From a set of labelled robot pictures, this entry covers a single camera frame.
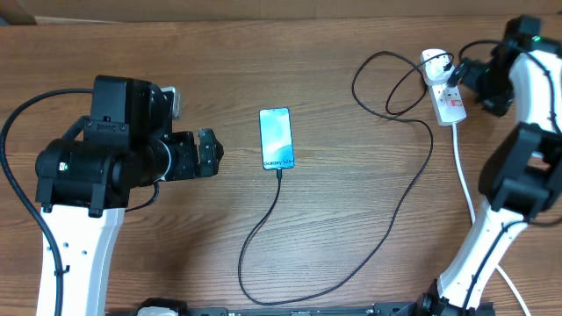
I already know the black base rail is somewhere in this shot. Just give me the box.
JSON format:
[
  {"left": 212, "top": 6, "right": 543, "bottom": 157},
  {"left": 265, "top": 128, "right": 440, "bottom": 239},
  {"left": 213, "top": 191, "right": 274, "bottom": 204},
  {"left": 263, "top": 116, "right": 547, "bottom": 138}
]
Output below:
[{"left": 104, "top": 298, "right": 497, "bottom": 316}]

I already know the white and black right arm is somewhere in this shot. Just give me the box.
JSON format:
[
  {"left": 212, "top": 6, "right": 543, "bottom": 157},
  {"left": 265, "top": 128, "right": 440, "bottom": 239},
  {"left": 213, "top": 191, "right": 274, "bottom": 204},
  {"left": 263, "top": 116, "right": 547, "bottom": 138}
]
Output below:
[{"left": 399, "top": 15, "right": 561, "bottom": 315}]

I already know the black USB charging cable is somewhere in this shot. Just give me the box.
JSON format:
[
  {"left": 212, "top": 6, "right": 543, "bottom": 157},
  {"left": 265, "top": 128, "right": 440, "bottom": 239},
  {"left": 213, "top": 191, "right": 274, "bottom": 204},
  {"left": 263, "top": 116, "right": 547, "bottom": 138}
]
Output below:
[{"left": 237, "top": 50, "right": 456, "bottom": 306}]

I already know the white USB wall charger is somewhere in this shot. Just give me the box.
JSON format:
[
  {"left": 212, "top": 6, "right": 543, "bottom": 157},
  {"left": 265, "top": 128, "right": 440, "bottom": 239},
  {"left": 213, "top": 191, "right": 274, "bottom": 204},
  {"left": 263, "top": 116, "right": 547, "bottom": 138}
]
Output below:
[{"left": 420, "top": 48, "right": 454, "bottom": 86}]

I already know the white power strip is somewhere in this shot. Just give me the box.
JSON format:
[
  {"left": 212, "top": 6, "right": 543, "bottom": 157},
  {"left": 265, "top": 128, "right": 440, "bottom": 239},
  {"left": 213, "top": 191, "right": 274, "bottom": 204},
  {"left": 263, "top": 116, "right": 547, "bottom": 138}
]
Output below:
[{"left": 429, "top": 83, "right": 467, "bottom": 126}]

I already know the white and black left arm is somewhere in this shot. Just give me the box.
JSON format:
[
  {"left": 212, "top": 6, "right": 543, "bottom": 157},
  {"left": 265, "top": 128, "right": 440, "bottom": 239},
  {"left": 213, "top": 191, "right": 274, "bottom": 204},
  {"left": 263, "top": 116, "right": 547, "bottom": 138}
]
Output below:
[{"left": 35, "top": 75, "right": 224, "bottom": 315}]

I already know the dark Samsung Galaxy smartphone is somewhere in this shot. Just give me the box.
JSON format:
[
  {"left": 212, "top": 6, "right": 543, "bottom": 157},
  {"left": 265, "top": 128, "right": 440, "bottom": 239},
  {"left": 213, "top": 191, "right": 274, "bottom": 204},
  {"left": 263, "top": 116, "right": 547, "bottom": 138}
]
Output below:
[{"left": 259, "top": 108, "right": 295, "bottom": 170}]

